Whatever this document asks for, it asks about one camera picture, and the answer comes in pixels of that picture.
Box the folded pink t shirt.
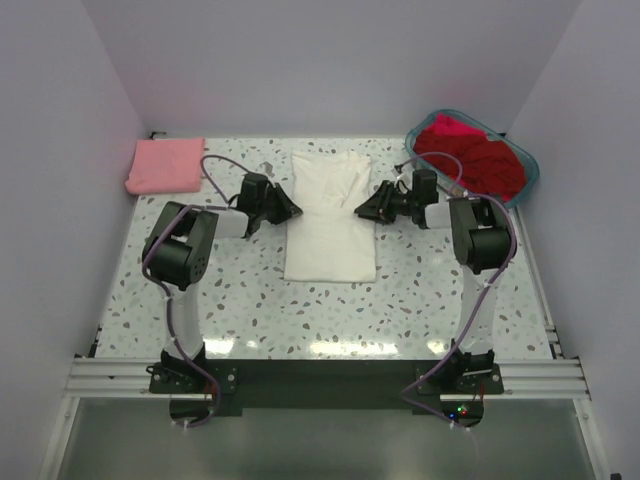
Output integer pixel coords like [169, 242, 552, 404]
[125, 137, 205, 195]

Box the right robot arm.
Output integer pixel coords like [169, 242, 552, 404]
[354, 169, 517, 393]

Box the bright pink t shirt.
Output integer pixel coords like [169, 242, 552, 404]
[427, 113, 487, 139]

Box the dark red t shirt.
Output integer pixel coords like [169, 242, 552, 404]
[413, 131, 527, 201]

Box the white t shirt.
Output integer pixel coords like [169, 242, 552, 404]
[284, 150, 376, 283]

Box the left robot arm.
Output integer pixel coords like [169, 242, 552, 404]
[141, 172, 303, 392]

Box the aluminium frame rail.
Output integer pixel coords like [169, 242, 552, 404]
[37, 294, 621, 480]

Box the teal plastic basket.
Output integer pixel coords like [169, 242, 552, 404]
[405, 109, 540, 209]

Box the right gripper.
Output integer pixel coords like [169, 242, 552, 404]
[355, 181, 418, 225]

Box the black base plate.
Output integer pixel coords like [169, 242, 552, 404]
[146, 359, 505, 426]

